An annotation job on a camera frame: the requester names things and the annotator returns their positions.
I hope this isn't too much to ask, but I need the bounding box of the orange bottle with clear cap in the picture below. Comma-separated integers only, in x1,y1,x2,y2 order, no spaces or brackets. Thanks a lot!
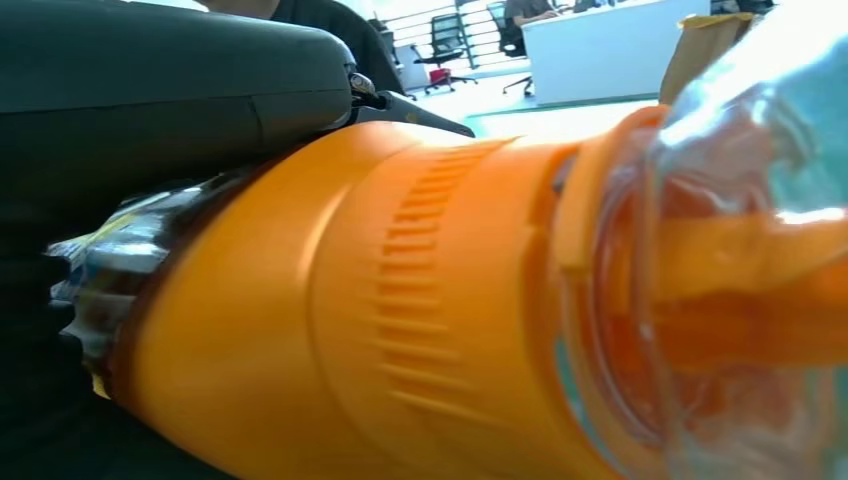
46,0,848,480

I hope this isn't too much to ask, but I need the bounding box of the black office chair red base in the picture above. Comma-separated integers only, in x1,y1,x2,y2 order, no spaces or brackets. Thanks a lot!
410,13,480,95

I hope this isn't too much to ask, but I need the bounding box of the seated person at desk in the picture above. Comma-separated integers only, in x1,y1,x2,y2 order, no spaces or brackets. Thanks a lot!
503,0,561,28

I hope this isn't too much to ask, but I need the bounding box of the white desk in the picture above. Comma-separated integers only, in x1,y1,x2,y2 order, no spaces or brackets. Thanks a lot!
521,0,713,107

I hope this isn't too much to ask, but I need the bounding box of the cardboard box with yellow tape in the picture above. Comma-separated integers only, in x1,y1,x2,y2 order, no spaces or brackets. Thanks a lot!
659,11,758,107

